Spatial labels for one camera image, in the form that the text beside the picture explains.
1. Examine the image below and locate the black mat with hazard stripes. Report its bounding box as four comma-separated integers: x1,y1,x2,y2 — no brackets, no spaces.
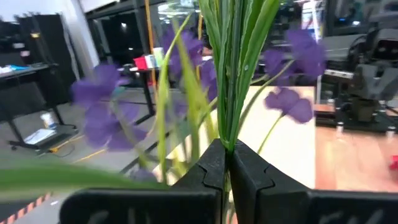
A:
0,192,52,224

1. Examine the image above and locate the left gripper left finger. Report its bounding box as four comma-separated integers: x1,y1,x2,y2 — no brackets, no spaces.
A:
58,139,226,224

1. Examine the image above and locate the small black table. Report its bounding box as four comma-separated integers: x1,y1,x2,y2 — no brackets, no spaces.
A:
123,65,162,125

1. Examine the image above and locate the dark grey desk top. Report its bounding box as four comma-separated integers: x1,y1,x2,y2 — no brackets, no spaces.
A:
323,33,371,79

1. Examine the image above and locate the red cup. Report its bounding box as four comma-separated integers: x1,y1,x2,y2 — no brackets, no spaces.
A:
133,56,149,70

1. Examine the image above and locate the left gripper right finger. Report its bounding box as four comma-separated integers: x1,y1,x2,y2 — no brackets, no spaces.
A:
229,139,398,224

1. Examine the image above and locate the purple artificial flower bunch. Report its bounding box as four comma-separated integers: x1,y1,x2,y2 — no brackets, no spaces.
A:
0,0,327,224

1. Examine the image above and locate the black workbench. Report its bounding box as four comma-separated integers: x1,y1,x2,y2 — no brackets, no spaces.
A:
0,63,78,153

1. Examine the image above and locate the white container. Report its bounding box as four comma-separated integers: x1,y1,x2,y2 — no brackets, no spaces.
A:
40,111,57,130

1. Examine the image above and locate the black storage rack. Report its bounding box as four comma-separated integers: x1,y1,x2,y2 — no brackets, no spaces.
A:
15,14,78,103

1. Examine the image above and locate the white cup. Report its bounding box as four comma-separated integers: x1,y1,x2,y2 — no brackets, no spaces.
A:
152,46,165,68

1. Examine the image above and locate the yellow extension cable with plug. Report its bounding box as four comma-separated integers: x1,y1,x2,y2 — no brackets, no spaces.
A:
195,14,203,82

